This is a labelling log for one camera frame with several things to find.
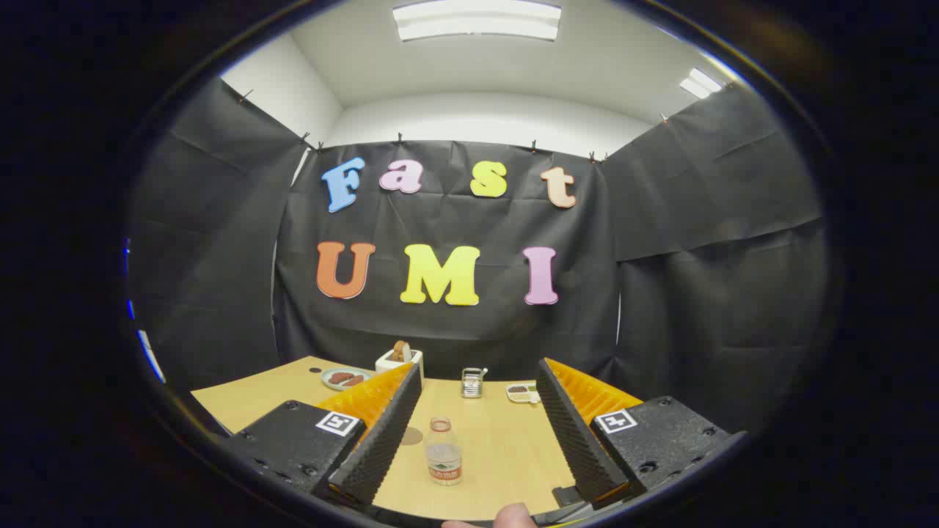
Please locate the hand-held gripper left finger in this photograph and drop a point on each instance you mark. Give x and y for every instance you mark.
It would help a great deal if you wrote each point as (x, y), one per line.
(381, 440)

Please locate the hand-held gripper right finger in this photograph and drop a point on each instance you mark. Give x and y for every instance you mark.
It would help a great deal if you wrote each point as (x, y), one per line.
(576, 440)

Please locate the round brown coaster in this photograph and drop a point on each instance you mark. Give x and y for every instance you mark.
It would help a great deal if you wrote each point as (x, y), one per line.
(413, 436)

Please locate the clear plastic juice bottle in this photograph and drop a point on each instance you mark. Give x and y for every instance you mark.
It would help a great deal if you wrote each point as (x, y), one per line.
(444, 458)

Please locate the brown sausage piece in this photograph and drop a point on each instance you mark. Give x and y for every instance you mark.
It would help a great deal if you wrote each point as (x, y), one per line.
(356, 380)
(339, 378)

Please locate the white divided dish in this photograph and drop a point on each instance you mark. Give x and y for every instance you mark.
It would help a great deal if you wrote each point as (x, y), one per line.
(522, 394)

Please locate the white toaster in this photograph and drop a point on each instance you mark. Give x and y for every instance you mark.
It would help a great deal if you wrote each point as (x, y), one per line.
(392, 367)

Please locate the wooden table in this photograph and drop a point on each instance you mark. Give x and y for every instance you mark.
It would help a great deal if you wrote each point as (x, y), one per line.
(499, 440)

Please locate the pale green plate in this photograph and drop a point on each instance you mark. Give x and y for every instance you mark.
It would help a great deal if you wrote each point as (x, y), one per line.
(328, 383)

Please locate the bread slice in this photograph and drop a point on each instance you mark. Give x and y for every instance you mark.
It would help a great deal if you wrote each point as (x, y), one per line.
(400, 352)

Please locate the small ceiling light panel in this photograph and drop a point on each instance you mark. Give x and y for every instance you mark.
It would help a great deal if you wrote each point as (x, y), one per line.
(700, 83)

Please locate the large ceiling light panel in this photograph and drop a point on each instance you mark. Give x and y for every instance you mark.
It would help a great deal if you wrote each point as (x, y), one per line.
(477, 20)

